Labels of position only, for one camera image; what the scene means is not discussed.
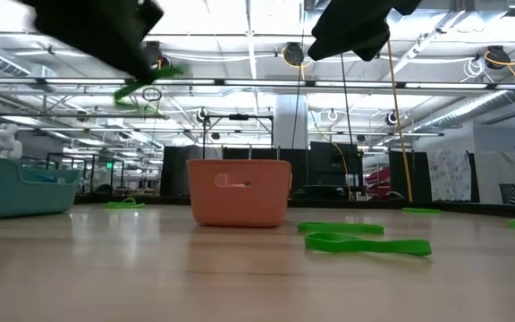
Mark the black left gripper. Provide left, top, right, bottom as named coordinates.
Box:
left=18, top=0, right=158, bottom=85

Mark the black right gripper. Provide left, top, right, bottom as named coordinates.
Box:
left=307, top=0, right=395, bottom=63

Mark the blue rubber band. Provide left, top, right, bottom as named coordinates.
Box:
left=21, top=167, right=60, bottom=184

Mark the white column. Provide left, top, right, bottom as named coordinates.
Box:
left=274, top=92, right=309, bottom=149

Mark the black partition curtain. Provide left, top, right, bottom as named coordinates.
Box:
left=160, top=141, right=365, bottom=198
left=388, top=149, right=433, bottom=202

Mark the red object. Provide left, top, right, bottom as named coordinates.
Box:
left=364, top=165, right=393, bottom=198

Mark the white robot figure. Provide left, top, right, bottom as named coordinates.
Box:
left=0, top=123, right=24, bottom=159

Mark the patterned white cloth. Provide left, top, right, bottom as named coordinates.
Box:
left=426, top=149, right=474, bottom=202

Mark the orange plastic basket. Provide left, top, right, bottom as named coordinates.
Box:
left=186, top=158, right=293, bottom=228

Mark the teal green plastic basket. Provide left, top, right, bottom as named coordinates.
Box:
left=0, top=156, right=82, bottom=219

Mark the grey chair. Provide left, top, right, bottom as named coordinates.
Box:
left=497, top=182, right=515, bottom=205

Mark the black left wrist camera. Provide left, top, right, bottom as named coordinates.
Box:
left=134, top=0, right=166, bottom=39

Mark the black hanging cable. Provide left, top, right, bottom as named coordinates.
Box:
left=340, top=53, right=353, bottom=145
left=291, top=0, right=307, bottom=149

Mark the yellow hanging cable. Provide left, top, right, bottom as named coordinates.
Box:
left=386, top=39, right=414, bottom=202

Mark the black rig frame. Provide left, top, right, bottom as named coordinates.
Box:
left=200, top=113, right=275, bottom=148

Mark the black aluminium table frame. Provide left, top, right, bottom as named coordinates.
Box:
left=72, top=192, right=515, bottom=216

